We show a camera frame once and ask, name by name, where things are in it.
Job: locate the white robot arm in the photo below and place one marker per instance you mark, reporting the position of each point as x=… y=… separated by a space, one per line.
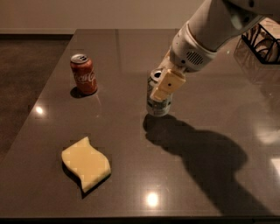
x=213 y=24

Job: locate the black wire basket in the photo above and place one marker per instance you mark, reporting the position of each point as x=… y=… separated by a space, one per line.
x=263 y=45

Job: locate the red Coca-Cola can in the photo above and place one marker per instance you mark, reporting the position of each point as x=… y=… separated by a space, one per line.
x=83 y=73

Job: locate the silver 7up can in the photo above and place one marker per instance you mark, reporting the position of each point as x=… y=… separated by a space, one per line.
x=156 y=108

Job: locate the yellow wavy sponge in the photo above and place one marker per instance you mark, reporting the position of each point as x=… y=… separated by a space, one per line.
x=86 y=163

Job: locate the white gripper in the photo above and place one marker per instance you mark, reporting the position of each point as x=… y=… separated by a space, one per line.
x=186 y=53

